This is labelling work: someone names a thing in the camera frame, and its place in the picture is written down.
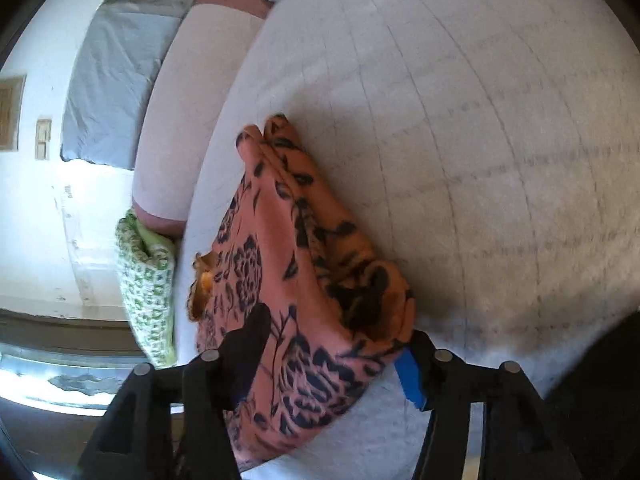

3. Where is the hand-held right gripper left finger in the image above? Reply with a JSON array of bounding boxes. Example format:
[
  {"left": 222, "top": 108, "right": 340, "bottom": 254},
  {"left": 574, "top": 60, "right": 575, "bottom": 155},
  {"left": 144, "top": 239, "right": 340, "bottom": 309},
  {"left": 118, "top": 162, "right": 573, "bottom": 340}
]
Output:
[{"left": 75, "top": 304, "right": 273, "bottom": 480}]

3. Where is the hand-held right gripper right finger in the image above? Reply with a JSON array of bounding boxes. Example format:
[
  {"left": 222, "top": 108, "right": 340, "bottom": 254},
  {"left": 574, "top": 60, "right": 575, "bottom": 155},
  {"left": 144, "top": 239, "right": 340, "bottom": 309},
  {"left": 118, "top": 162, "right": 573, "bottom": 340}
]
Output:
[{"left": 395, "top": 330, "right": 586, "bottom": 480}]

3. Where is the orange floral long-sleeve top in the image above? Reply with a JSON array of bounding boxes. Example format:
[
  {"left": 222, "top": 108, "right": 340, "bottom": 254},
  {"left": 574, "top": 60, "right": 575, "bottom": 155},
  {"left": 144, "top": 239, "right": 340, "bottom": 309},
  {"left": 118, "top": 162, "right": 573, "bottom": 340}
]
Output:
[{"left": 186, "top": 114, "right": 417, "bottom": 468}]

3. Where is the green patterned folded blanket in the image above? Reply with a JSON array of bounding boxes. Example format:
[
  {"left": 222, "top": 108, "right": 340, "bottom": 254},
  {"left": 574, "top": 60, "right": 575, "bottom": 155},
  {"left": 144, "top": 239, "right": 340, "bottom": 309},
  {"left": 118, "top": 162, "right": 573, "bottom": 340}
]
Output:
[{"left": 116, "top": 208, "right": 178, "bottom": 368}]

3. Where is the stained glass door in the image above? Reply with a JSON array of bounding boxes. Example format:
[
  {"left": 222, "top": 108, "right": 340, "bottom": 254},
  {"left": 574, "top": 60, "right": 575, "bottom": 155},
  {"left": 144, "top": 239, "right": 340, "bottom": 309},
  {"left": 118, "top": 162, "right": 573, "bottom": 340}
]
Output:
[{"left": 0, "top": 342, "right": 136, "bottom": 413}]

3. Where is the pink bolster pillow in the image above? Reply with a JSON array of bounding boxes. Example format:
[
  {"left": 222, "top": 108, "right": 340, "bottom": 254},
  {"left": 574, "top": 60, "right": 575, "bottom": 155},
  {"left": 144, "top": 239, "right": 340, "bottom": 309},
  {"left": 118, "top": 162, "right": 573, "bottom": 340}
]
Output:
[{"left": 132, "top": 0, "right": 273, "bottom": 238}]

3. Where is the grey blue pillow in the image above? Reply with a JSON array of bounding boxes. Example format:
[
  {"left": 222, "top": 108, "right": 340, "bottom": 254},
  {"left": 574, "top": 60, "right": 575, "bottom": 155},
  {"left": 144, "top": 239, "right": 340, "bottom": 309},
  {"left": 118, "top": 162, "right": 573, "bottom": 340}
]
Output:
[{"left": 60, "top": 0, "right": 203, "bottom": 171}]

